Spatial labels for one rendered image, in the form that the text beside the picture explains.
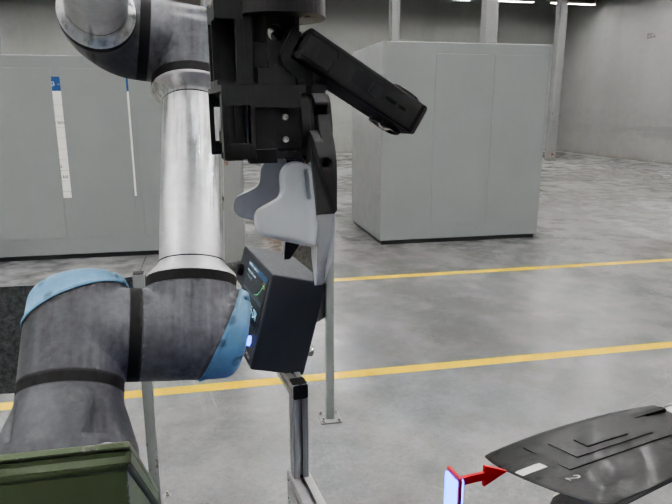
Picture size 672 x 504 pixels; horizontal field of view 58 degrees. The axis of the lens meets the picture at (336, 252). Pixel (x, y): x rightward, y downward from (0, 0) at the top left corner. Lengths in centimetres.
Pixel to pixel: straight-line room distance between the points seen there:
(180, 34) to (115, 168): 580
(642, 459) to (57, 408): 62
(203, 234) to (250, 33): 38
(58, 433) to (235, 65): 41
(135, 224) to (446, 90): 370
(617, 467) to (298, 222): 46
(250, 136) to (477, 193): 689
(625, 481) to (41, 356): 63
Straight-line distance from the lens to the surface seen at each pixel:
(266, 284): 113
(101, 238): 682
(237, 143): 45
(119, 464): 63
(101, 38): 86
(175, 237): 79
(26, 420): 71
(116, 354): 74
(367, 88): 47
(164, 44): 90
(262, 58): 47
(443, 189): 712
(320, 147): 43
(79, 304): 75
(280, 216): 44
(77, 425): 69
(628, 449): 78
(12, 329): 242
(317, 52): 46
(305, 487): 123
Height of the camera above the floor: 155
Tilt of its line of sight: 14 degrees down
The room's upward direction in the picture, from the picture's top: straight up
